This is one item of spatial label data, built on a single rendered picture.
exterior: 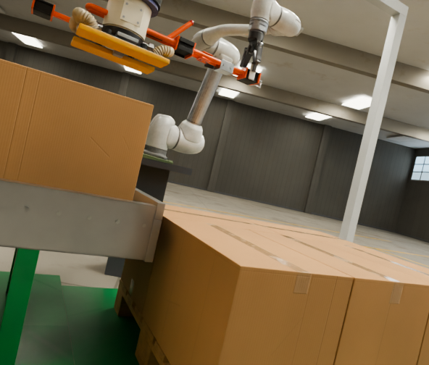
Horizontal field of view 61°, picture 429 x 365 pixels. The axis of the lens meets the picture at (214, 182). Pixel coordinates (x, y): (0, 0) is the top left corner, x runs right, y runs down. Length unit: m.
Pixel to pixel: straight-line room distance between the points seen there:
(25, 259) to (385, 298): 1.11
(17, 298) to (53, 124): 0.56
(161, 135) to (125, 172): 0.95
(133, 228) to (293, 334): 0.60
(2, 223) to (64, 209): 0.17
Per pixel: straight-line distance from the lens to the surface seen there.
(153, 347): 1.40
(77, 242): 1.24
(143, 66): 1.66
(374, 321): 1.30
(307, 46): 8.20
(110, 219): 1.23
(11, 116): 1.35
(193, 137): 2.39
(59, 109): 1.35
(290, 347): 1.11
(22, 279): 1.26
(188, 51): 1.63
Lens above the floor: 0.75
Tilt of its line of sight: 1 degrees down
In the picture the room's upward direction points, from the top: 13 degrees clockwise
